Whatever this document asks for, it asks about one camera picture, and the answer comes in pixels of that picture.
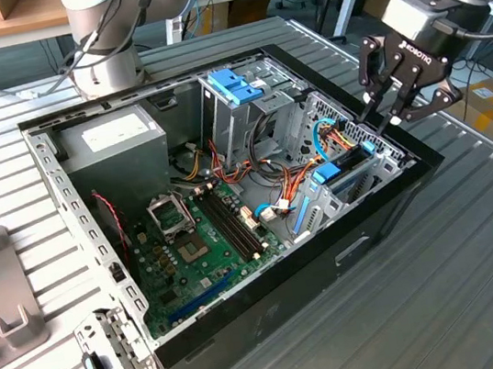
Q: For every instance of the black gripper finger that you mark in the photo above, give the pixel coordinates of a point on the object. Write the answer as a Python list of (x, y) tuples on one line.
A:
[(443, 101), (370, 68)]

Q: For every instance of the hard disk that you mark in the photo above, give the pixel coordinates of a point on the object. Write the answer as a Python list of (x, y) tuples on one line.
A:
[(326, 173)]

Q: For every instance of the grey metal disk bay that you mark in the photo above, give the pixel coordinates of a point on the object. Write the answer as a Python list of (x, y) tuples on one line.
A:
[(325, 214)]

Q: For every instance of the blue plastic drive latch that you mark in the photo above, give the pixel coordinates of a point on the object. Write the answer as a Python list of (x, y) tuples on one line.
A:
[(232, 87)]

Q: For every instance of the metal drive cage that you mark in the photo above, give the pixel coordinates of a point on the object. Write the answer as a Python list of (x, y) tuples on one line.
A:
[(230, 136)]

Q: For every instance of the white board connector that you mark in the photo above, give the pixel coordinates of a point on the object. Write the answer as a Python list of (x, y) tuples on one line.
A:
[(249, 220)]

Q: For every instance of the black RAM slot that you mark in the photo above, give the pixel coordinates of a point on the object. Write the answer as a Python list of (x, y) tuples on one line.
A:
[(237, 220), (227, 226)]

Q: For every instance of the open black PC case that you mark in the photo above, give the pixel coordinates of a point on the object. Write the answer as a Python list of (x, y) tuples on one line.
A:
[(293, 307)]

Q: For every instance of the CPU socket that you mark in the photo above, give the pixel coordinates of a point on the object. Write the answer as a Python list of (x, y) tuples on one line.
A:
[(193, 248)]

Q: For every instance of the grey power supply unit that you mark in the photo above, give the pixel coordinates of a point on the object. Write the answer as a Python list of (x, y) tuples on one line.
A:
[(118, 166)]

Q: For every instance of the blue expansion slot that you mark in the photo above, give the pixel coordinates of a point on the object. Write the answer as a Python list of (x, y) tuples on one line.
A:
[(203, 295)]

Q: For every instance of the green motherboard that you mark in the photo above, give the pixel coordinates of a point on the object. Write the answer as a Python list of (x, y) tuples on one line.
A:
[(182, 280)]

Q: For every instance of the black case fan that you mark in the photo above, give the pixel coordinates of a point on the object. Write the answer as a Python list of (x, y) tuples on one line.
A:
[(112, 232)]

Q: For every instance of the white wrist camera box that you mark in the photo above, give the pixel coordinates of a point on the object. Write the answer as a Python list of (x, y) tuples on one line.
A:
[(411, 13)]

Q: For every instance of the small black case switch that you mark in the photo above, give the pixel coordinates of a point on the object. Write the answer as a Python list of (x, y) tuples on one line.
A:
[(115, 271)]

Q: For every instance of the metal card retention bracket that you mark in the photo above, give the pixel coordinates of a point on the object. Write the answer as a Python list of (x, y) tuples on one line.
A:
[(123, 351)]

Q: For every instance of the black bracket latch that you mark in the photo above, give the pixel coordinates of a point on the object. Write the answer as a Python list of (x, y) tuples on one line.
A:
[(93, 367)]

